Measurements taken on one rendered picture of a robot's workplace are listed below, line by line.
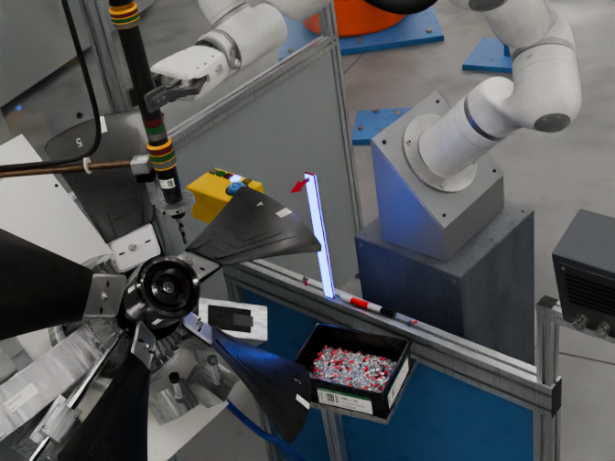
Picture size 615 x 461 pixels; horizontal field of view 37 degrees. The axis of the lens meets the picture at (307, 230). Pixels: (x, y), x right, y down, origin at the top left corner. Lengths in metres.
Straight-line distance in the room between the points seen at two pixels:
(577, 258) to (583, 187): 2.45
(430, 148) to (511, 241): 0.31
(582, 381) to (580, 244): 1.56
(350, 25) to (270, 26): 3.78
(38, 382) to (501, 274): 1.05
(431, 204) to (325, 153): 1.18
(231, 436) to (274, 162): 0.89
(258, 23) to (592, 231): 0.67
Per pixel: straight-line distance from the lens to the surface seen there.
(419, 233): 2.03
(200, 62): 1.56
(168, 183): 1.59
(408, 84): 4.91
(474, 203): 2.07
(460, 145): 1.93
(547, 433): 1.93
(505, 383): 1.90
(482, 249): 2.07
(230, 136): 2.74
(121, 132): 1.74
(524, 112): 1.74
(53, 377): 1.69
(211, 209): 2.15
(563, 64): 1.76
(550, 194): 3.94
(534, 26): 1.63
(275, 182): 2.95
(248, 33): 1.64
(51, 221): 1.89
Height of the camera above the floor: 2.16
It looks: 34 degrees down
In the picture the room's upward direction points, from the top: 10 degrees counter-clockwise
